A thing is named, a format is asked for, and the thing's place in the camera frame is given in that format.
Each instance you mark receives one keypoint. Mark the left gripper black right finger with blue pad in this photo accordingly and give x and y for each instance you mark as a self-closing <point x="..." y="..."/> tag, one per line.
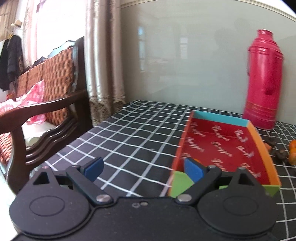
<point x="204" y="179"/>

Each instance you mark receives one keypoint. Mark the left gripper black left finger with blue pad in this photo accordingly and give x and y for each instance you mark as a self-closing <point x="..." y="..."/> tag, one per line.
<point x="83" y="178"/>

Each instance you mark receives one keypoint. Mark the carrot piece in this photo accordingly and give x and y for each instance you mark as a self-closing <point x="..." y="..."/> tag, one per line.
<point x="268" y="147"/>

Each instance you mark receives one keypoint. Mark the colourful red cardboard tray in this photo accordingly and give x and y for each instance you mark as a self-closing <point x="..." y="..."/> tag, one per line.
<point x="226" y="142"/>

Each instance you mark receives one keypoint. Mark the dark mangosteen back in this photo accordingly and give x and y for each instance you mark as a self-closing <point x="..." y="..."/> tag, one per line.
<point x="271" y="142"/>

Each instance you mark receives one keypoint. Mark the dark mangosteen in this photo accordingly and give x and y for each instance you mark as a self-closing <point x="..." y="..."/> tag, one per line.
<point x="280" y="156"/>
<point x="271" y="142"/>

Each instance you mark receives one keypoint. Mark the wooden woven sofa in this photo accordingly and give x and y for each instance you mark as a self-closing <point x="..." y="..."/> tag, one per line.
<point x="65" y="105"/>

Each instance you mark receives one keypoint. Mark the dark mangosteen front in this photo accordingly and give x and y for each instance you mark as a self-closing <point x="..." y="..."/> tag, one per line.
<point x="280" y="156"/>

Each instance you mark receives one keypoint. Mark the orange middle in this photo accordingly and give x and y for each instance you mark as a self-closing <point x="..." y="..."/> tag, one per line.
<point x="292" y="158"/>

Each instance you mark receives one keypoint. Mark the small orange upper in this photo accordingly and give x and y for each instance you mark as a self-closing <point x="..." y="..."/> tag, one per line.
<point x="292" y="144"/>

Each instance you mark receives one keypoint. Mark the pink plastic bag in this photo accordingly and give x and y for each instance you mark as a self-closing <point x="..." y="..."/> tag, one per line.
<point x="34" y="96"/>

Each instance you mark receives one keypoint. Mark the pink thermos flask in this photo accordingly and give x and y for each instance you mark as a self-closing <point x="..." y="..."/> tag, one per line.
<point x="264" y="69"/>

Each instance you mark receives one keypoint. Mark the black hanging coat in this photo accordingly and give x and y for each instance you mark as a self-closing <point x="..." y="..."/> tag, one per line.
<point x="11" y="61"/>

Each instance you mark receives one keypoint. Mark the beige curtain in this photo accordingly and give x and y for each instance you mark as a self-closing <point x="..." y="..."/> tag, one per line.
<point x="103" y="60"/>

